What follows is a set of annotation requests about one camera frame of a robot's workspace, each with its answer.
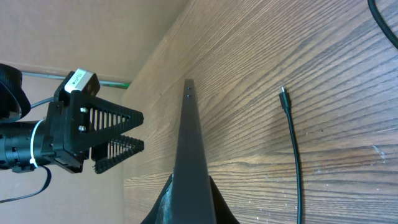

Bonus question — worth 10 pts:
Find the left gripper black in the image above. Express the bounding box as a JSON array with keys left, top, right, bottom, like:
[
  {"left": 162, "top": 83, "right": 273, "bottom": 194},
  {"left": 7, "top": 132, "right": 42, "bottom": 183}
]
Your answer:
[{"left": 45, "top": 81, "right": 144, "bottom": 174}]

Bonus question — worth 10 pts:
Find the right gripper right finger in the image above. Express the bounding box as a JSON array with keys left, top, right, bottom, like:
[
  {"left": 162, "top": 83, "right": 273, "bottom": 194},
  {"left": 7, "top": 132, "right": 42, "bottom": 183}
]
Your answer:
[{"left": 210, "top": 177, "right": 239, "bottom": 224}]

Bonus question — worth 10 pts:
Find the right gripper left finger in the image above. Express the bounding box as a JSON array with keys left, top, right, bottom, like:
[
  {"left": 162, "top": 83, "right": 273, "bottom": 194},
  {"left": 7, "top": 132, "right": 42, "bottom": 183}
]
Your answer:
[{"left": 141, "top": 174, "right": 174, "bottom": 224}]

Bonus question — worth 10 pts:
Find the blue Galaxy smartphone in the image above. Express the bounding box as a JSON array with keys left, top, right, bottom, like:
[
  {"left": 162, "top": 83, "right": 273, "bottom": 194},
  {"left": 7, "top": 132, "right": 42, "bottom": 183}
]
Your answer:
[{"left": 171, "top": 79, "right": 216, "bottom": 223}]

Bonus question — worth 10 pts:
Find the black USB charging cable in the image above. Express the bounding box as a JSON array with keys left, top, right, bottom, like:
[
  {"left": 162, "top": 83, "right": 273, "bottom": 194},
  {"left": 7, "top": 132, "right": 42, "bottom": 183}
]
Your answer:
[{"left": 278, "top": 0, "right": 398, "bottom": 224}]

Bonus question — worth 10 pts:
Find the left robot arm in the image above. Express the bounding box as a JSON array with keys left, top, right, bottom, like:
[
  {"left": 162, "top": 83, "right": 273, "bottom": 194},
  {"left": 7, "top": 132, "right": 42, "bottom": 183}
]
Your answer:
[{"left": 1, "top": 64, "right": 144, "bottom": 174}]

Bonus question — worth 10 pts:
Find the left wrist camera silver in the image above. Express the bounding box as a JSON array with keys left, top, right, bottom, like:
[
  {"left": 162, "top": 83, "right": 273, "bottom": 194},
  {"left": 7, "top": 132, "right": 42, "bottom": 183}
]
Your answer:
[{"left": 64, "top": 68, "right": 100, "bottom": 96}]

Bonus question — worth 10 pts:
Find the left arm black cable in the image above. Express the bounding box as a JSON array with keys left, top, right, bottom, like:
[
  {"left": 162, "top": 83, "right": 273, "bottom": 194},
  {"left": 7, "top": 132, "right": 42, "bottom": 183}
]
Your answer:
[{"left": 0, "top": 96, "right": 55, "bottom": 205}]

